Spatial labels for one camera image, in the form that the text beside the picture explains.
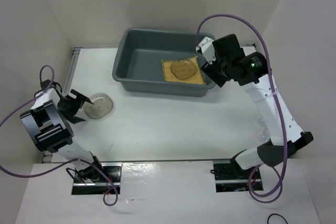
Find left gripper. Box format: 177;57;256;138
57;89;91;123

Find bamboo mat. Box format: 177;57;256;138
161;56;206;85

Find clear plate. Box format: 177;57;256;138
83;93;113;120
170;60;197;80

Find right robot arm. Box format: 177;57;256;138
196;34;313;178

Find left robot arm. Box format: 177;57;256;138
20;79;104;182

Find grey plastic bin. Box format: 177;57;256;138
112;28;215;97

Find clear plastic cup near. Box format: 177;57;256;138
257;128;270;143

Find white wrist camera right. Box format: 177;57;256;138
196;37;216;65

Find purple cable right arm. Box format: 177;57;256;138
195;13;289;204

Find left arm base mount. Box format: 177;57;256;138
66;163;122;195

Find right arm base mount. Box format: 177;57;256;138
210;159;263;193

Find black cable loop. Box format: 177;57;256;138
267;213;288;224

